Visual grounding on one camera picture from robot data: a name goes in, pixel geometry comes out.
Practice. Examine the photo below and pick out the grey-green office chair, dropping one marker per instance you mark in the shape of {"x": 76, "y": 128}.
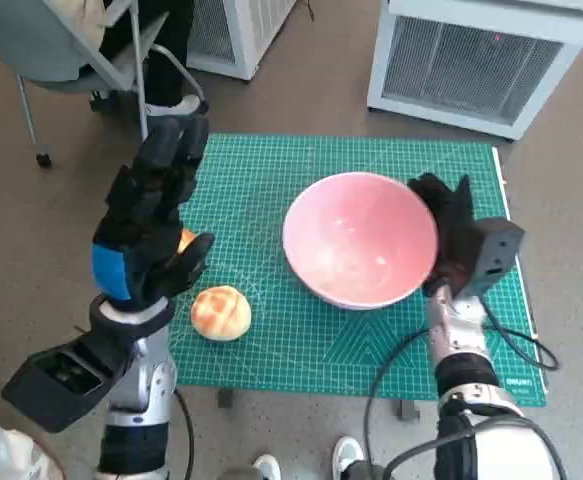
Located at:
{"x": 46, "y": 50}

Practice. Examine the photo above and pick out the person's pale sleeve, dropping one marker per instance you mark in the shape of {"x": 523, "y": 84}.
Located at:
{"x": 1, "y": 450}

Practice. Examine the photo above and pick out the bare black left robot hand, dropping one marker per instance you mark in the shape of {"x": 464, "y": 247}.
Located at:
{"x": 141, "y": 215}

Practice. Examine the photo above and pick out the long orange toy bread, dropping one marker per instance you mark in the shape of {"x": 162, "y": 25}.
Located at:
{"x": 186, "y": 240}

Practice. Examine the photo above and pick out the seated person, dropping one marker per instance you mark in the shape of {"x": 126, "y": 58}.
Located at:
{"x": 163, "y": 65}

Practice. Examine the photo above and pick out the white machine with wide mesh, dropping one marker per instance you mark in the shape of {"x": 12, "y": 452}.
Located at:
{"x": 471, "y": 60}

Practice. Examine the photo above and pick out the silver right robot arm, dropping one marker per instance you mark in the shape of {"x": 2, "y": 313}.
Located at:
{"x": 461, "y": 340}

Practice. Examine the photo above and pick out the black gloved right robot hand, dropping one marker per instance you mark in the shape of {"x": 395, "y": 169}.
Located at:
{"x": 453, "y": 230}

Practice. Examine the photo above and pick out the green cutting mat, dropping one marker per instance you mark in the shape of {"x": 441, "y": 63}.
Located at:
{"x": 271, "y": 190}

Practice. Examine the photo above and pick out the standing person's feet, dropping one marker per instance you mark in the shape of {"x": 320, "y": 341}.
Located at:
{"x": 347, "y": 450}

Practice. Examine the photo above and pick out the grey metal table bracket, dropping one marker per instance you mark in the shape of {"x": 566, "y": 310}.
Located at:
{"x": 226, "y": 398}
{"x": 409, "y": 410}

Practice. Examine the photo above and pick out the pink bowl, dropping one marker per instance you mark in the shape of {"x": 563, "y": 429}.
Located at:
{"x": 356, "y": 235}

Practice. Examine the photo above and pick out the white machine with narrow mesh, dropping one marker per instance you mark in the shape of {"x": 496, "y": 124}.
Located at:
{"x": 251, "y": 30}

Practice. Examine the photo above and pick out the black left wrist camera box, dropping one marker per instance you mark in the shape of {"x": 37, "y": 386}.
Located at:
{"x": 56, "y": 380}

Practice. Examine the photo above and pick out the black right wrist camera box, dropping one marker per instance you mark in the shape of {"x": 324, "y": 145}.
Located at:
{"x": 496, "y": 250}

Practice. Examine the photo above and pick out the round toy bread bun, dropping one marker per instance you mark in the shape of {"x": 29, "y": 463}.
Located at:
{"x": 221, "y": 312}

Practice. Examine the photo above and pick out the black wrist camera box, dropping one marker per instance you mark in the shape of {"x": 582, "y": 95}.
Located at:
{"x": 496, "y": 250}
{"x": 56, "y": 380}

